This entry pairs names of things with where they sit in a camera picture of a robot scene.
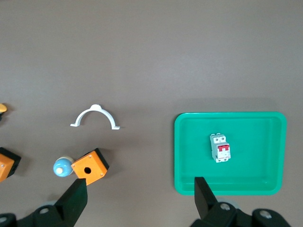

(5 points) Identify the white circuit breaker red switch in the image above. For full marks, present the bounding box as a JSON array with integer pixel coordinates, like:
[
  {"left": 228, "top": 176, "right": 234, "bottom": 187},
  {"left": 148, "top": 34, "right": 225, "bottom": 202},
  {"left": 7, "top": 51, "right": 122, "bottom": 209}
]
[{"left": 209, "top": 133, "right": 232, "bottom": 164}]

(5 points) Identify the small white pipe clamp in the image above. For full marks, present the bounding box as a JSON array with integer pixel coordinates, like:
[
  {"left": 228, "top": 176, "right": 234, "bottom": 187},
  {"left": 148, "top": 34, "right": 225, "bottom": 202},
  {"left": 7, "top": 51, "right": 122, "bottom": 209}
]
[{"left": 70, "top": 104, "right": 121, "bottom": 131}]

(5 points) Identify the green plastic tray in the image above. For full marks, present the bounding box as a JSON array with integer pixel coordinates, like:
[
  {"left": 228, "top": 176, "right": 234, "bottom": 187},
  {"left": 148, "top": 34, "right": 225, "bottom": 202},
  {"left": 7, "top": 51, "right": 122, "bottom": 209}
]
[{"left": 174, "top": 111, "right": 288, "bottom": 196}]

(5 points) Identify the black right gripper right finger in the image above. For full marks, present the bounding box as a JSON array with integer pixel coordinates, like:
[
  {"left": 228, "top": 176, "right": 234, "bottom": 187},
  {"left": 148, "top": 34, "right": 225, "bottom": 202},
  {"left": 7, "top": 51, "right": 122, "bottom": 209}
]
[{"left": 190, "top": 176, "right": 251, "bottom": 227}]

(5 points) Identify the orange black button box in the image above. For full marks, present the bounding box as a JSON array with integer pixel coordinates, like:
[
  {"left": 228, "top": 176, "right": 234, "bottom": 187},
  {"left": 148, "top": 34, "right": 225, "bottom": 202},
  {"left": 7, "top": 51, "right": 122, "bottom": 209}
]
[
  {"left": 71, "top": 148, "right": 110, "bottom": 186},
  {"left": 0, "top": 147, "right": 22, "bottom": 183}
]

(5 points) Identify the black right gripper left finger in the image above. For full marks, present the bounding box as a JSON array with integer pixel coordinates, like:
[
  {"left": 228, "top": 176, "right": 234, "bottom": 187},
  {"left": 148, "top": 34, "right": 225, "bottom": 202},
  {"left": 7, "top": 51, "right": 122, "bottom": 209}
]
[{"left": 30, "top": 178, "right": 89, "bottom": 227}]

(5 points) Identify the yellow cap push button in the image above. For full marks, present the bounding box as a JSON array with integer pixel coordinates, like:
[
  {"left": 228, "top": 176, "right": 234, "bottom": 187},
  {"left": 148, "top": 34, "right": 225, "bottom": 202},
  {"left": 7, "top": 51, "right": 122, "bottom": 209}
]
[{"left": 0, "top": 103, "right": 8, "bottom": 122}]

